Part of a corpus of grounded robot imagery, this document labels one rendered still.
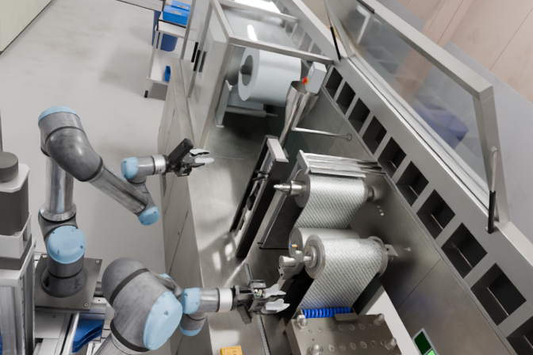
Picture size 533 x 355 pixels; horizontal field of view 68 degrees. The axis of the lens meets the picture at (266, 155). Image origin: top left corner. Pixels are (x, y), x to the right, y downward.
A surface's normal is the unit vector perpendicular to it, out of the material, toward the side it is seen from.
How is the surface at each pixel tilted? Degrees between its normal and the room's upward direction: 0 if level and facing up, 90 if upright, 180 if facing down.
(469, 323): 90
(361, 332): 0
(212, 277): 0
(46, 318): 0
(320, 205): 92
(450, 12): 90
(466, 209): 90
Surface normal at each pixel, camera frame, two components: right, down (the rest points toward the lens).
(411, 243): -0.92, -0.11
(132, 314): -0.28, -0.23
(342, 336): 0.32, -0.78
